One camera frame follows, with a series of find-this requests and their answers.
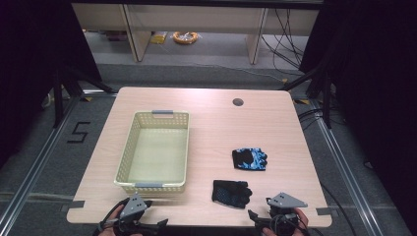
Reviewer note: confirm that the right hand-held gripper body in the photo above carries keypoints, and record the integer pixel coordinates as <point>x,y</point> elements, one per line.
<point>284,200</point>

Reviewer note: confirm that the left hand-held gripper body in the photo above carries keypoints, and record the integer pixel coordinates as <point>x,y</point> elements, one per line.
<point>132,206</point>

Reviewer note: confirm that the person's left hand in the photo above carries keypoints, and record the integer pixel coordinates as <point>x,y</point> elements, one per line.
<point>109,219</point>

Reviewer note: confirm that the person's right hand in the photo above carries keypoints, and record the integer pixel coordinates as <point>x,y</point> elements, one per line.
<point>302,220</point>

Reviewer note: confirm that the black dotted glove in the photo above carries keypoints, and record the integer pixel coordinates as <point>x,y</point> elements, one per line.
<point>230,193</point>

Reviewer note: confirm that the grey tape strip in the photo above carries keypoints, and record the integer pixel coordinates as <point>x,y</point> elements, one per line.
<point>324,211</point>
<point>77,204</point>

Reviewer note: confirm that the blue and black glove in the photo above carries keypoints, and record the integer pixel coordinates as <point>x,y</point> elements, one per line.
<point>250,159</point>

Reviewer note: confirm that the cream plastic basket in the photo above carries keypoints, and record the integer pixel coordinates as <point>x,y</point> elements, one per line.
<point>157,154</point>

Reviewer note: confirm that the black tape floor mark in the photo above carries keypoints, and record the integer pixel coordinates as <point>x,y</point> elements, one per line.
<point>78,132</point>

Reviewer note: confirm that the yellow black floor tape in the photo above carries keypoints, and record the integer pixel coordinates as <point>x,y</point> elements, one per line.
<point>302,101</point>
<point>87,98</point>

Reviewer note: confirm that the black metal stand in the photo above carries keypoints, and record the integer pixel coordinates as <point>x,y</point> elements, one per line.
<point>319,88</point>
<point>67,88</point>

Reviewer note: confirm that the black curtain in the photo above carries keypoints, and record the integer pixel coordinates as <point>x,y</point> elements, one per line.
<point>36,65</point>
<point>373,82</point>

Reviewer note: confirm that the yellow packet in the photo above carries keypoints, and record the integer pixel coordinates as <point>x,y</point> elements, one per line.
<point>159,37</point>

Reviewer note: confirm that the aluminium floor rail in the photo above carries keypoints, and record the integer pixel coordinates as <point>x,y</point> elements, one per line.
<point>36,164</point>
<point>347,170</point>

